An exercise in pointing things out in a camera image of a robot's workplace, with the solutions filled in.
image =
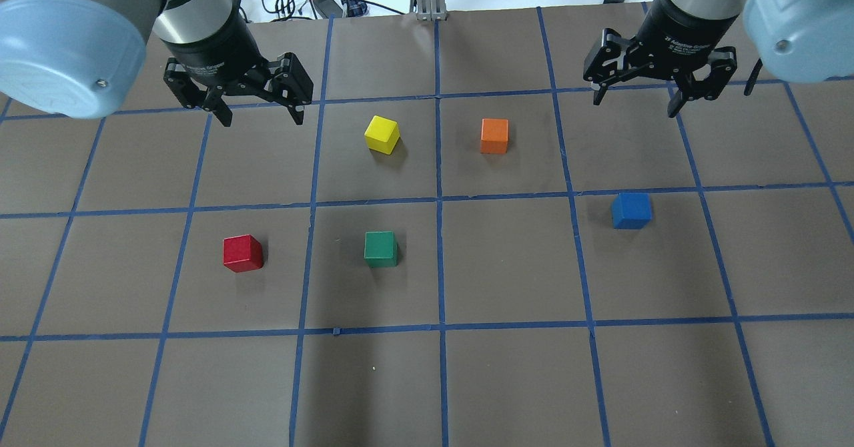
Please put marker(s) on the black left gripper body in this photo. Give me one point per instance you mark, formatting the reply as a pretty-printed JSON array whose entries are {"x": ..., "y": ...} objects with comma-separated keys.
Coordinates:
[{"x": 212, "y": 52}]

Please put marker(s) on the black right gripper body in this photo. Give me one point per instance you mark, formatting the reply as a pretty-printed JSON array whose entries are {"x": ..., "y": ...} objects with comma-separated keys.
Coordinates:
[{"x": 682, "y": 28}]

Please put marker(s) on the red wooden block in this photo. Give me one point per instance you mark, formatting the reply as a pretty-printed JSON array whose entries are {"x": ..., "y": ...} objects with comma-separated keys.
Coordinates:
[{"x": 242, "y": 254}]

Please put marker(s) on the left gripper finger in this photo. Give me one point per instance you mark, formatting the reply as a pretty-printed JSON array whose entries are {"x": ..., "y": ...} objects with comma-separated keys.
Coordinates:
[
  {"x": 289, "y": 85},
  {"x": 191, "y": 96}
]

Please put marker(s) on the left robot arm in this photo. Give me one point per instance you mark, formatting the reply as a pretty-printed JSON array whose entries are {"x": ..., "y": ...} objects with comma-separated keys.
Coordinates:
[{"x": 80, "y": 58}]

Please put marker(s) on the orange wooden block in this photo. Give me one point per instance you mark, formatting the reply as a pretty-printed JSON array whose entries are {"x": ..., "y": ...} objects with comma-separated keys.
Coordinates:
[{"x": 494, "y": 136}]

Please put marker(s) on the green wooden block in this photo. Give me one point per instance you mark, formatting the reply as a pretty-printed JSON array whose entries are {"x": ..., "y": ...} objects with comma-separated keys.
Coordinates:
[{"x": 381, "y": 249}]

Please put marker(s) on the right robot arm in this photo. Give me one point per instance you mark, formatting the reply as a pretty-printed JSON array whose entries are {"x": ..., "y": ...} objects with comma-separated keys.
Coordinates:
[{"x": 798, "y": 41}]

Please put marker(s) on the blue wooden block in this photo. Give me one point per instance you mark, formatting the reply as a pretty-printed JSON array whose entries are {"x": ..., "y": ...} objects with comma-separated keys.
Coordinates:
[{"x": 631, "y": 211}]

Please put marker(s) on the yellow wooden block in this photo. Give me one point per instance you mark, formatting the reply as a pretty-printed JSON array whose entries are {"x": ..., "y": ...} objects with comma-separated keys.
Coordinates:
[{"x": 382, "y": 134}]

